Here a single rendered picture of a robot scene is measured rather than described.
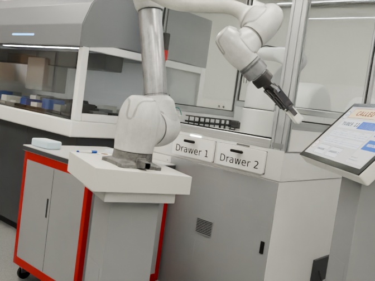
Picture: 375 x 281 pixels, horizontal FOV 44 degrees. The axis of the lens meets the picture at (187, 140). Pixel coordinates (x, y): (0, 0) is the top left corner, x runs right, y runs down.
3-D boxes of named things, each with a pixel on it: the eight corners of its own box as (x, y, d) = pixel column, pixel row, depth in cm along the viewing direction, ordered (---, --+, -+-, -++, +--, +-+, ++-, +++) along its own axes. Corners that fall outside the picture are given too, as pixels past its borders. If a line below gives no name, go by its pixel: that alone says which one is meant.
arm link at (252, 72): (254, 56, 178) (264, 68, 179) (236, 72, 177) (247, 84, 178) (261, 53, 169) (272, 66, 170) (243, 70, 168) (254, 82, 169)
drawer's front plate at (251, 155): (261, 174, 224) (265, 151, 223) (215, 163, 243) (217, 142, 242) (264, 174, 225) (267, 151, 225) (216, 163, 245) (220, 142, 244)
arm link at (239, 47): (245, 68, 167) (268, 45, 170) (216, 35, 164) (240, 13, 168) (233, 75, 177) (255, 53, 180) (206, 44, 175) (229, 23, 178)
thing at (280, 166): (279, 182, 220) (284, 151, 219) (135, 146, 287) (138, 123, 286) (358, 176, 291) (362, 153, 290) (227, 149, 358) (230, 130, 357)
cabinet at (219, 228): (256, 345, 225) (281, 182, 219) (118, 273, 293) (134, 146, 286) (340, 301, 296) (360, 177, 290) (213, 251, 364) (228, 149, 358)
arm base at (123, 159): (124, 169, 168) (127, 154, 168) (100, 159, 186) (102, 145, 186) (167, 173, 178) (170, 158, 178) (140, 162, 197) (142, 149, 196)
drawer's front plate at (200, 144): (211, 162, 245) (214, 141, 244) (171, 153, 264) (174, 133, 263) (213, 162, 246) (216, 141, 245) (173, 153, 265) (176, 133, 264)
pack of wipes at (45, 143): (61, 149, 258) (62, 141, 257) (47, 149, 250) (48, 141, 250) (44, 145, 267) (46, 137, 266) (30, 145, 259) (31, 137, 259)
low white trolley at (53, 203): (71, 321, 224) (90, 165, 218) (8, 277, 265) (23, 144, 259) (158, 295, 267) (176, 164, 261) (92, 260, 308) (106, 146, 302)
